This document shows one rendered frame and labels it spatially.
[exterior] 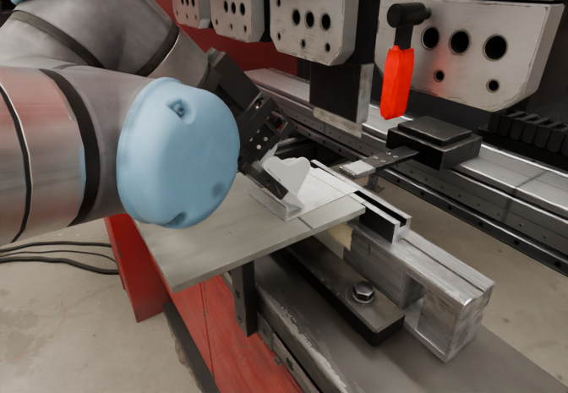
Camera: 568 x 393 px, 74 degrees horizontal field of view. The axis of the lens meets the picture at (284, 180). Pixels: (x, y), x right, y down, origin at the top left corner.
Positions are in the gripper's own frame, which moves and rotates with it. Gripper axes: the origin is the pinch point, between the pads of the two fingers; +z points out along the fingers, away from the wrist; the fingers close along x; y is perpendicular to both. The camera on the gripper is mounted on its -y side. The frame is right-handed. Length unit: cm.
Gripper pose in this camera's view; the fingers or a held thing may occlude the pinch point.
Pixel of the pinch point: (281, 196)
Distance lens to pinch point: 50.8
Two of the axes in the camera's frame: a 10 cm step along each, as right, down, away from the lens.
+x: -5.5, -4.0, 7.3
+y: 6.3, -7.7, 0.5
